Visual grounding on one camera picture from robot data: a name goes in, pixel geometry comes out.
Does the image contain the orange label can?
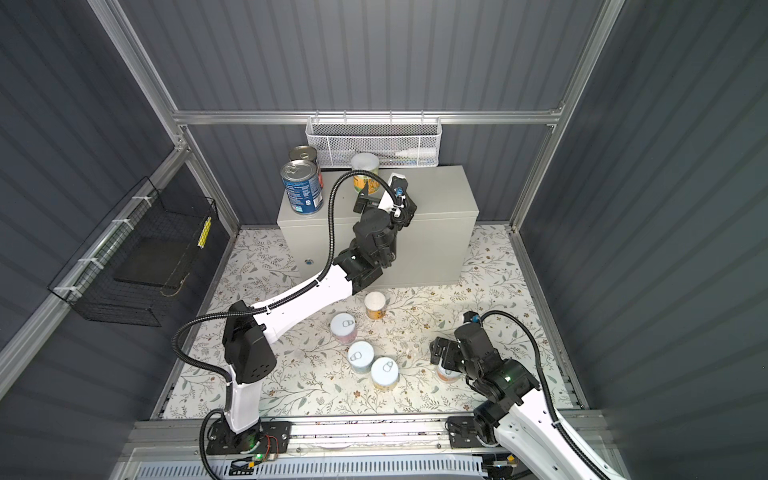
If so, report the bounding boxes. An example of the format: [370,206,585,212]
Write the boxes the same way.
[436,365,462,383]

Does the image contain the yellow green can plastic lid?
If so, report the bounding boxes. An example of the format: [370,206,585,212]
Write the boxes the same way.
[350,152,380,194]

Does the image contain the blue label tin can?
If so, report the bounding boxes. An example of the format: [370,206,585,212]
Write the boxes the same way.
[280,160,323,215]

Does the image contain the dark tomato tin can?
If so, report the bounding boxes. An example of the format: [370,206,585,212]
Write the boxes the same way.
[289,145,317,163]

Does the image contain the green label can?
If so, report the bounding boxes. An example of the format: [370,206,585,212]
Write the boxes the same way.
[347,341,375,375]

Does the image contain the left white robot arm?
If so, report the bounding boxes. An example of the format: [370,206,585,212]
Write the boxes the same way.
[222,175,417,434]

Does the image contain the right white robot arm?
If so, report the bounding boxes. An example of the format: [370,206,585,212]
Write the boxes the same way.
[430,323,623,479]

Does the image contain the white tube in basket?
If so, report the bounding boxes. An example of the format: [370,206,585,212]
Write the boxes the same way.
[394,147,439,164]

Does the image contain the orange fruit can white lid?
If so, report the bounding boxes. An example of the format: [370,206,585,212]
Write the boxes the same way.
[364,291,387,320]

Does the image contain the yellow label can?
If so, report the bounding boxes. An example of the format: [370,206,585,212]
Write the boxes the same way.
[370,356,399,390]

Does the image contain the grey metal cabinet box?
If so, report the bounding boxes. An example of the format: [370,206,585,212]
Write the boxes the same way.
[276,165,480,294]

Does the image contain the floral patterned mat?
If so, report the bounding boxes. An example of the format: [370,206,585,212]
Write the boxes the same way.
[159,225,577,419]

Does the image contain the pink label can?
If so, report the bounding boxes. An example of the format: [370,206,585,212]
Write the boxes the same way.
[330,312,357,344]

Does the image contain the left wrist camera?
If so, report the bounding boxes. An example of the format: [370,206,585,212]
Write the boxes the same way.
[379,173,408,218]

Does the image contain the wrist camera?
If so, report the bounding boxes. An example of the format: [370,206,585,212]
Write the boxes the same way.
[463,311,482,325]
[379,173,408,218]

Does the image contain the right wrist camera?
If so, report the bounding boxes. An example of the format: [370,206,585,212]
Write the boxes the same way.
[463,311,482,325]

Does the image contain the left black corrugated cable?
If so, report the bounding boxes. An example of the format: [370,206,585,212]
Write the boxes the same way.
[172,170,400,480]

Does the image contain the black corrugated cable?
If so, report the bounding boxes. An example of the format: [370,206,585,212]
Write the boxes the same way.
[172,170,400,480]
[479,309,610,480]

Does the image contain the white wire mesh basket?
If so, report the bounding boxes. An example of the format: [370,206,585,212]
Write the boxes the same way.
[305,117,443,169]

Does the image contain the right black corrugated cable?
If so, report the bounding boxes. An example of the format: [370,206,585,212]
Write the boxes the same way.
[479,309,610,480]

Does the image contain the white perforated cable tray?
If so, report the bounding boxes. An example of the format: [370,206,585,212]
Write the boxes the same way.
[134,455,487,480]

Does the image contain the black wire mesh basket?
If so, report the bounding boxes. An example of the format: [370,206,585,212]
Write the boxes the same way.
[48,180,218,327]

